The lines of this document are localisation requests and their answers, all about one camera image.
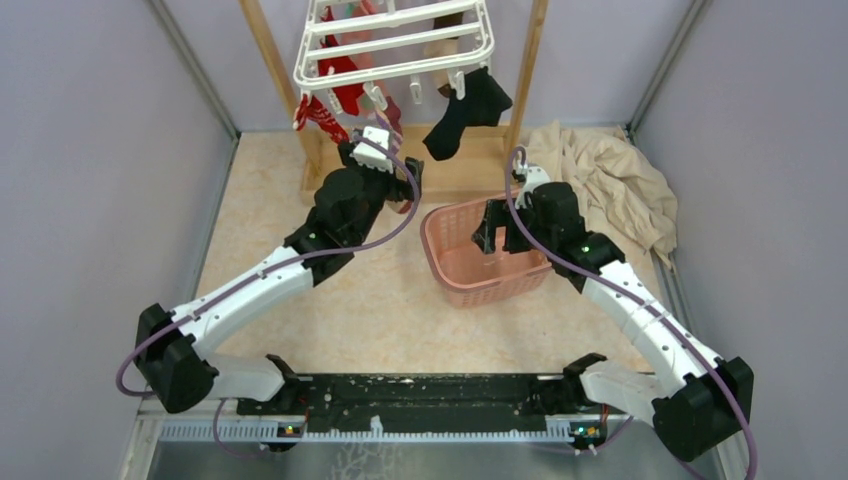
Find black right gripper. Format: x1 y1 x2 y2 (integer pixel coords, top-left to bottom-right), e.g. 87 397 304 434
471 198 556 254

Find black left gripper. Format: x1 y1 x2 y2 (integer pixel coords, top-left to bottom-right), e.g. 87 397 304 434
339 142 424 245

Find pink plastic laundry basket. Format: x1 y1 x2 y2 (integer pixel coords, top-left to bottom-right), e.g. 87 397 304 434
420 198 552 308

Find black sock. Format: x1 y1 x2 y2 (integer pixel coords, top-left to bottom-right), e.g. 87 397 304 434
422 67 513 161

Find striped maroon purple sock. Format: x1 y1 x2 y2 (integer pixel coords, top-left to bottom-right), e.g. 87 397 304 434
374 96 411 214

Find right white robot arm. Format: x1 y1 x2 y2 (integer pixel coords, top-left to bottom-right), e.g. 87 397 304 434
471 182 758 471

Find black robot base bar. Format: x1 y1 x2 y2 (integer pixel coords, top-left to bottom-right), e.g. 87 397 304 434
158 370 607 455

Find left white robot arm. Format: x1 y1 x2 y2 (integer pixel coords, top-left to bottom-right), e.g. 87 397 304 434
132 141 424 414

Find white plastic clip hanger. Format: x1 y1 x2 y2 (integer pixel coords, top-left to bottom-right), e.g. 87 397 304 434
291 1 495 109

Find red plain sock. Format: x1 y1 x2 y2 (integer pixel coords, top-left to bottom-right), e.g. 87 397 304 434
317 6 367 117

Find pink sock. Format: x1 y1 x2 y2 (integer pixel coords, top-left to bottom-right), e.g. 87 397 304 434
342 0 377 69

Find beige crumpled cloth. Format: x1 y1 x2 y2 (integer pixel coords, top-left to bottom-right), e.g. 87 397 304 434
520 120 679 269

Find red patterned sock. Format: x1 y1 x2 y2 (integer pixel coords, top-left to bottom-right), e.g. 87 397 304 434
293 93 350 144

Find beige brown sock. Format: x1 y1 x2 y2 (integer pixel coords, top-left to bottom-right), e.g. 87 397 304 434
424 12 464 99

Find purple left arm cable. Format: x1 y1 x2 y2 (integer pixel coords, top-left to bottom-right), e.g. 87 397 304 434
115 112 423 462

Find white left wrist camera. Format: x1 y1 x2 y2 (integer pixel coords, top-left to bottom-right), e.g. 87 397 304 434
351 126 395 173

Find wooden drying rack frame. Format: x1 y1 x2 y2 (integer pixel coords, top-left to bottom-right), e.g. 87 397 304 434
238 0 551 207

